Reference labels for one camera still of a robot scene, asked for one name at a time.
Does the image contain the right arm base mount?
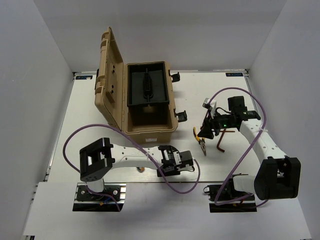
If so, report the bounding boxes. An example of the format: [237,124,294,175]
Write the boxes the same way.
[203,173,257,213]

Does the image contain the black toolbox latch front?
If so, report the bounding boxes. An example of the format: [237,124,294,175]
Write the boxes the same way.
[174,110,188,123]

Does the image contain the tan plastic toolbox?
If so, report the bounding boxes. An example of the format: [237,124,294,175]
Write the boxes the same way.
[94,27,179,144]

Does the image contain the black toolbox latch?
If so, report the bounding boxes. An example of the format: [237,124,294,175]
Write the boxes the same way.
[170,72,181,83]
[174,110,188,123]

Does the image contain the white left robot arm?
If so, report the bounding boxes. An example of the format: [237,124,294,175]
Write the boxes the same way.
[79,137,195,200]

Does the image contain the blue label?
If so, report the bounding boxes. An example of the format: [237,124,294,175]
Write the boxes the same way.
[75,75,93,80]
[225,72,244,77]

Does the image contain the brown hex key long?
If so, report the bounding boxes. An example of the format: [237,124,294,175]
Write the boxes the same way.
[216,130,226,153]

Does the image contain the green screwdriver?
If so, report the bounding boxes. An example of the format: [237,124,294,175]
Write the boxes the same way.
[137,167,145,173]

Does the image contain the black toolbox latch rear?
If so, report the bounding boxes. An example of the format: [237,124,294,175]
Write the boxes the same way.
[170,72,181,83]

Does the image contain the blue label right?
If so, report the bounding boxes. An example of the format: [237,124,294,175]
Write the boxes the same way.
[225,72,244,77]

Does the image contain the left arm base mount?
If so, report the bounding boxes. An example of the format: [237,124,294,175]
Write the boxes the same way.
[72,183,127,212]

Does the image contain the yellow needle-nose pliers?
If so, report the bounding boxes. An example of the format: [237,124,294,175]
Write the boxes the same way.
[192,127,207,156]

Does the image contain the black toolbox tray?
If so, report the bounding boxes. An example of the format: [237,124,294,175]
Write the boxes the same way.
[127,61,170,107]

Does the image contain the blue label left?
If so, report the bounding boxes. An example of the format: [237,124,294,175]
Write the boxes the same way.
[75,75,93,80]

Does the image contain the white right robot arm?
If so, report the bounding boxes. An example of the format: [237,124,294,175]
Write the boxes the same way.
[198,96,301,201]

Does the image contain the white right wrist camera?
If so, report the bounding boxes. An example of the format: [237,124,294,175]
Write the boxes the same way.
[202,98,217,118]

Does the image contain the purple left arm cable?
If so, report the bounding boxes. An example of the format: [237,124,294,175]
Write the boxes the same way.
[62,123,202,213]

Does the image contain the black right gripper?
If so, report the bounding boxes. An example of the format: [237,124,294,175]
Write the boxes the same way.
[197,109,236,140]

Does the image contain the brown hex key horizontal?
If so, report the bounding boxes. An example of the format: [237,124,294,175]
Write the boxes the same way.
[222,129,235,133]

